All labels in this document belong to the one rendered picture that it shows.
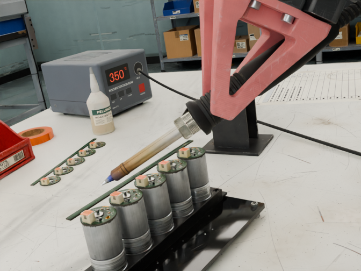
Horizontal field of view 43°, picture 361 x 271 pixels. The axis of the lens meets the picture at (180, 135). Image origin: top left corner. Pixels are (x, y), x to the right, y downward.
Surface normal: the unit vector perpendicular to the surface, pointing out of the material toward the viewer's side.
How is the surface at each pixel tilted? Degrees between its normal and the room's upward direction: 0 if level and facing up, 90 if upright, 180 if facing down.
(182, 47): 89
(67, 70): 90
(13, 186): 0
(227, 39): 108
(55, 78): 90
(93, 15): 90
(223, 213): 0
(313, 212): 0
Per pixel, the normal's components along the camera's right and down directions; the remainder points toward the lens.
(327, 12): 0.16, 0.31
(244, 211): -0.15, -0.93
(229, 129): -0.45, 0.36
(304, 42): 0.02, 0.61
